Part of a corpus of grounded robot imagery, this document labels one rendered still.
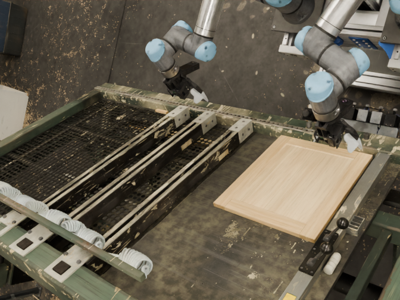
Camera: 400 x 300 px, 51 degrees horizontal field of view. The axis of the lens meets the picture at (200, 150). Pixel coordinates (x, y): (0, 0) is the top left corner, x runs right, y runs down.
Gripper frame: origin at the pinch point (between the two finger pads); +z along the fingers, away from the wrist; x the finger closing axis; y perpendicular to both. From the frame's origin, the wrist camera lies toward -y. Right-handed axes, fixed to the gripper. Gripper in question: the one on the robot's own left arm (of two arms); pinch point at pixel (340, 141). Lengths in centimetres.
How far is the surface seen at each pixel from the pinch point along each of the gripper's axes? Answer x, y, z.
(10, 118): -414, 17, 141
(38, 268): -67, 86, -18
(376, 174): 6.4, -7.3, 33.3
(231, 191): -40, 25, 21
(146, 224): -57, 54, 6
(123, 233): -57, 62, -2
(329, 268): 11.8, 38.7, 10.1
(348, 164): -6.7, -9.7, 38.0
